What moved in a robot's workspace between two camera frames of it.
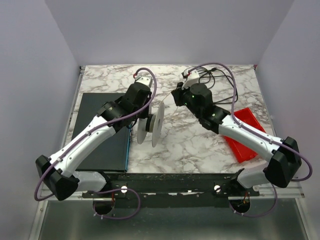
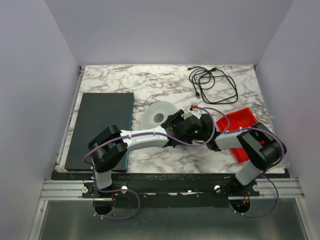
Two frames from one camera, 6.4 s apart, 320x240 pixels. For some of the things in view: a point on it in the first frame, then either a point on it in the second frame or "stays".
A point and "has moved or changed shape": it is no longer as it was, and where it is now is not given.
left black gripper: x=144 y=110 → x=173 y=119
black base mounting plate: x=171 y=190 stays
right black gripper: x=177 y=93 → x=204 y=119
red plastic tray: x=242 y=152 stays
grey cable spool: x=153 y=124 has moved or changed shape
